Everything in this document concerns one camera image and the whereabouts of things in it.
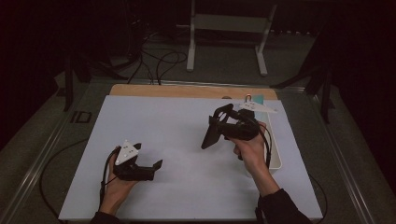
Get white metal stand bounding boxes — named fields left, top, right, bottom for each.
left=186, top=0, right=278, bottom=77

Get black floor bracket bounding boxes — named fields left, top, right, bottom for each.
left=70, top=110, right=93, bottom=124

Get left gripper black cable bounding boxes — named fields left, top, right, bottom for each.
left=38, top=138, right=121, bottom=218

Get person's left hand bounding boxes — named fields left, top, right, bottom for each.
left=101, top=152, right=138, bottom=213

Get white plastic bin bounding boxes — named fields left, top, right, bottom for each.
left=242, top=101, right=283, bottom=171

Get black floor cables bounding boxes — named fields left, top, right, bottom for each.
left=126, top=29, right=189, bottom=86

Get black stand legs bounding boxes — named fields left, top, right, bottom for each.
left=270, top=31, right=336, bottom=124
left=63, top=50, right=129, bottom=112

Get black phone case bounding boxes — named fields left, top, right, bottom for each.
left=200, top=103, right=235, bottom=150

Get white table mat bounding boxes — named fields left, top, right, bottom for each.
left=58, top=94, right=323, bottom=222

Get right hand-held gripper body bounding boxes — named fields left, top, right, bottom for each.
left=227, top=101, right=278, bottom=141

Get person's right hand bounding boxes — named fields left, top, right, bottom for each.
left=228, top=122, right=275, bottom=188

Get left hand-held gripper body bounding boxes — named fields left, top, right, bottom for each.
left=112, top=139, right=156, bottom=182

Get metal floor rail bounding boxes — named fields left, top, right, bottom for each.
left=311, top=92, right=376, bottom=224
left=90, top=77, right=306, bottom=93
left=0, top=90, right=78, bottom=224

